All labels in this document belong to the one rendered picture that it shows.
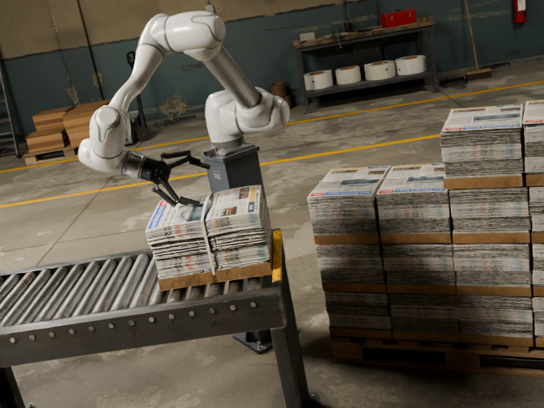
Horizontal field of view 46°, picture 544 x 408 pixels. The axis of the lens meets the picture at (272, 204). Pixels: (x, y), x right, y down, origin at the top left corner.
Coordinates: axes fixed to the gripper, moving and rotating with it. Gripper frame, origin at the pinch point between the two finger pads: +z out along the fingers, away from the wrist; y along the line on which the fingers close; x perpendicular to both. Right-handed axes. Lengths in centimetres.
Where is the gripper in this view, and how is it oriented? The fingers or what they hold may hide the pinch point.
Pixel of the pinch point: (201, 184)
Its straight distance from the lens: 215.7
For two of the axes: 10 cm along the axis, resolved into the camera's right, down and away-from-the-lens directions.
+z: 9.5, 2.8, 0.9
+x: -0.1, 3.3, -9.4
